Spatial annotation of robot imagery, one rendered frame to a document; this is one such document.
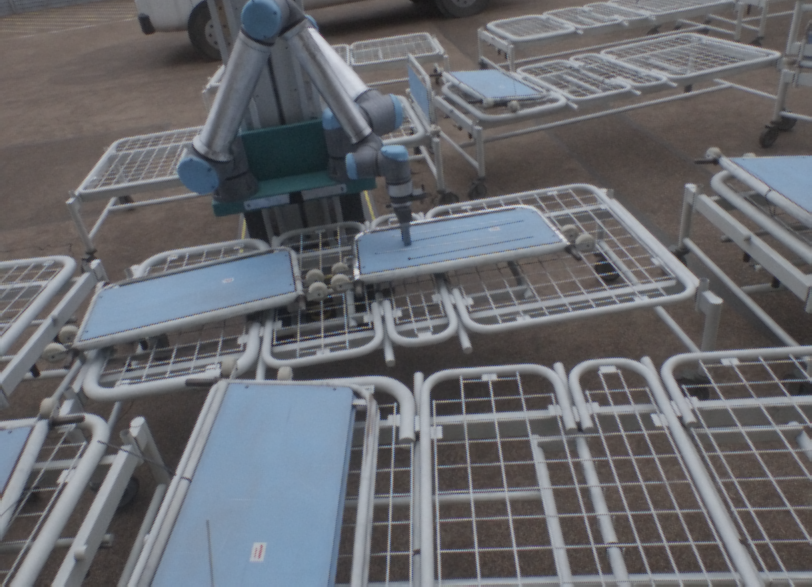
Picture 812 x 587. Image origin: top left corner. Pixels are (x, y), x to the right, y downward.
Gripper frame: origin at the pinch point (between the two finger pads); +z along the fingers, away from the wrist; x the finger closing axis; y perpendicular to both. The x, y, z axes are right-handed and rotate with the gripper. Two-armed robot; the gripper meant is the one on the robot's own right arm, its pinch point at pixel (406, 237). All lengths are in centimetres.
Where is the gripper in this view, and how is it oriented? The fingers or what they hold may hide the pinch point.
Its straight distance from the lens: 229.7
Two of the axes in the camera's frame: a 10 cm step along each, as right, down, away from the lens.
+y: -9.8, 1.8, -0.8
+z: 1.3, 9.0, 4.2
